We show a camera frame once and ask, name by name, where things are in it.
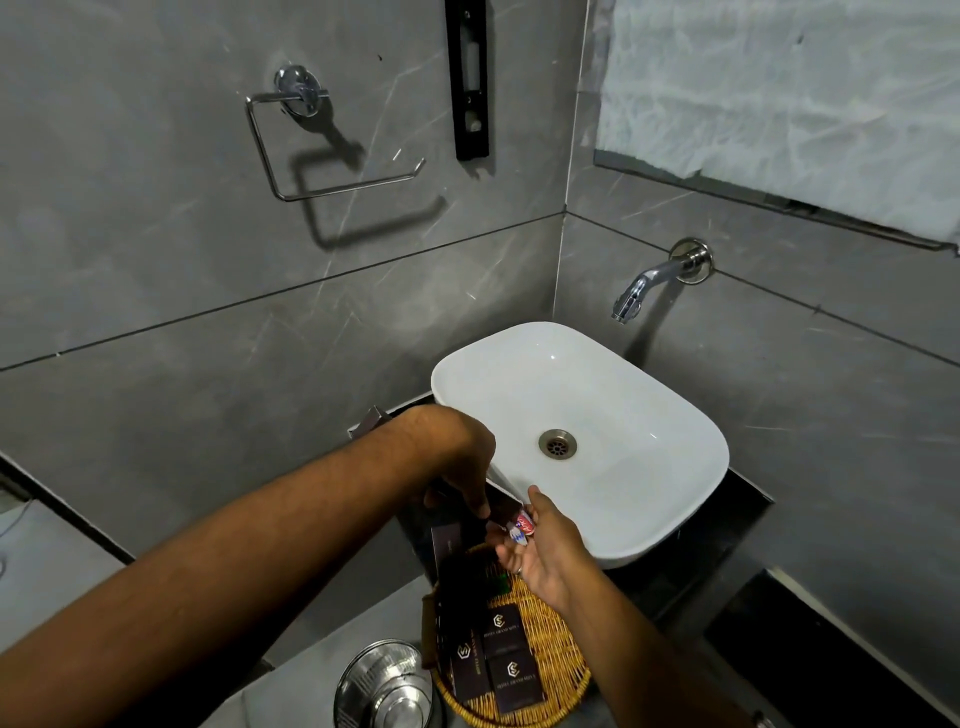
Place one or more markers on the person's right hand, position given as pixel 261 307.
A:
pixel 555 555

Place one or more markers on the person's left hand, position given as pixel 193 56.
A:
pixel 450 450

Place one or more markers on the person's left fingers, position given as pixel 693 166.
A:
pixel 471 491

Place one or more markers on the person's right thumb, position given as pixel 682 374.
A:
pixel 541 506

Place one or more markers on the small red white toothpaste tube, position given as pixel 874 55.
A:
pixel 521 526

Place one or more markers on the small dark sachet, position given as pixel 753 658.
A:
pixel 501 508

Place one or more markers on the person's right forearm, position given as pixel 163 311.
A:
pixel 645 660

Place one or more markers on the person's left forearm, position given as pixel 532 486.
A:
pixel 225 570

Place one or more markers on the metal sink drain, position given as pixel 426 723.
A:
pixel 557 444

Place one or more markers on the white ceramic sink basin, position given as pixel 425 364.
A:
pixel 600 420

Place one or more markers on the long dark brown toiletry box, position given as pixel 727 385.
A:
pixel 459 600

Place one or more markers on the woven wicker basket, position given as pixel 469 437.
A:
pixel 555 645

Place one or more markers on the stainless steel waste bin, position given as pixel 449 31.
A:
pixel 386 686

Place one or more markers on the white ceramic toilet cistern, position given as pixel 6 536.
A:
pixel 45 570

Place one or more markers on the chrome wall faucet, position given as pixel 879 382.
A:
pixel 652 281

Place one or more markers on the black wall bracket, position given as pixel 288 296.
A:
pixel 469 82

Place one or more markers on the wall mirror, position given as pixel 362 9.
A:
pixel 787 105

